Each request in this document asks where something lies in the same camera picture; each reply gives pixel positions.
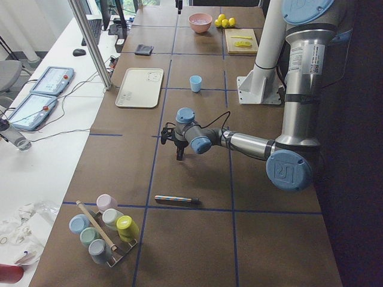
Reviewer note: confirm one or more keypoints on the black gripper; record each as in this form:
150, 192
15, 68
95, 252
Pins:
181, 145

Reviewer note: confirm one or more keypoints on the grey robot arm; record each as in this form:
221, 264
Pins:
309, 27

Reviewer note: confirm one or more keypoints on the light blue plastic cup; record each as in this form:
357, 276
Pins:
195, 83

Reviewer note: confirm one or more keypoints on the pink upturned cup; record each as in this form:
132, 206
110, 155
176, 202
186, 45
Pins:
106, 201

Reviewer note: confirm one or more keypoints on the yellow upturned cup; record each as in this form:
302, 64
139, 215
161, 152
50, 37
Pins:
127, 228

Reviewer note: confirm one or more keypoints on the white upturned cup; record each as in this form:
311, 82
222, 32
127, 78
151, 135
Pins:
110, 218

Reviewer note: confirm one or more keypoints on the green upturned cup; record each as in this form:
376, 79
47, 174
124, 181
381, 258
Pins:
88, 235

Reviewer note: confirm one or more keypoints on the blue upturned cup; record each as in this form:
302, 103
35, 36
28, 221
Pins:
78, 223

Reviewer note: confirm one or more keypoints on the pink ice bowl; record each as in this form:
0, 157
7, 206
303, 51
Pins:
200, 22

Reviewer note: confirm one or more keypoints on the grey upturned cup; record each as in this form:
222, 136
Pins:
100, 251

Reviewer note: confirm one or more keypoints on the cream bear serving tray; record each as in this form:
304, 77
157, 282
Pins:
140, 88

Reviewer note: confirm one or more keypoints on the grey folded cloth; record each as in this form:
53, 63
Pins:
144, 50

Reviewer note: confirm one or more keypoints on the wooden cutting board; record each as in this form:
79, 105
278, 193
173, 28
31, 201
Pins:
231, 49

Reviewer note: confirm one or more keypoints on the lemon slice front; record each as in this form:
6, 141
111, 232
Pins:
242, 44

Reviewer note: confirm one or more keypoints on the yellow plastic knife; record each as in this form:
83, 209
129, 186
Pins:
241, 37

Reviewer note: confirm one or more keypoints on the yellow lemon lower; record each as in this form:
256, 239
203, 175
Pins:
232, 22

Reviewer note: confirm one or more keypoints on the black computer mouse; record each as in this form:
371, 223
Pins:
79, 52

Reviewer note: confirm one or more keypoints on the upper blue teach pendant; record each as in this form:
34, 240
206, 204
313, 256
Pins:
53, 81

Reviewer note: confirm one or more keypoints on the blue teach pendant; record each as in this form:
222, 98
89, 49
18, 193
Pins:
32, 112
53, 81

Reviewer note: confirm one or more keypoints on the lower blue teach pendant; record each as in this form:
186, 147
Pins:
32, 112

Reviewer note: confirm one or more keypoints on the black keyboard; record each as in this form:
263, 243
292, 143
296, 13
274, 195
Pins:
95, 27

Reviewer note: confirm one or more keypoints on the clear water bottle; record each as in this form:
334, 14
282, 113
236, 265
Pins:
12, 135

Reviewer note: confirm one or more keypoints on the crumpled white plastic bag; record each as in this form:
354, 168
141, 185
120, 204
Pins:
25, 234

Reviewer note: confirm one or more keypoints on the red bottle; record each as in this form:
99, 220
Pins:
10, 273

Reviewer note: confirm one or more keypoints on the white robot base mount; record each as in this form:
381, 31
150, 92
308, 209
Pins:
261, 85

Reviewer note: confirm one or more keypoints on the white wire cup rack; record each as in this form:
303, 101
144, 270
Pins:
123, 248

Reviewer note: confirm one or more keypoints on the wooden rack handle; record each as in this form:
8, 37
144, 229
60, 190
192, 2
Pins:
84, 210

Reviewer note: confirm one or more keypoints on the aluminium frame post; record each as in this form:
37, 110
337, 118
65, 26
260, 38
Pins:
95, 54

